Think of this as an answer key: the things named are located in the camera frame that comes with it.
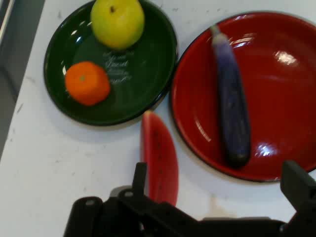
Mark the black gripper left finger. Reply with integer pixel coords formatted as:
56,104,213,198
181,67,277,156
63,162,198,237

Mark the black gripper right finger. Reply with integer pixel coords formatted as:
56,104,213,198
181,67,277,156
277,160,316,237

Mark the purple toy eggplant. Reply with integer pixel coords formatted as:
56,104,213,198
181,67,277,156
209,24,252,169

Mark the red toy watermelon slice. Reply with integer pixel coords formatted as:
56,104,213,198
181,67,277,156
140,110,179,207

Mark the red enamel plate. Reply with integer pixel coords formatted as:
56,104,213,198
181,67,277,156
169,11,316,183

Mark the dark green enamel plate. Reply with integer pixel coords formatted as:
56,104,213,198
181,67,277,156
43,0,178,126

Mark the orange toy mandarin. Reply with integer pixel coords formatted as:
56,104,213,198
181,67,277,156
65,61,111,106

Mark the yellow-green toy pear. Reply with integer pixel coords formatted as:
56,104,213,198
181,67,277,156
90,0,145,49

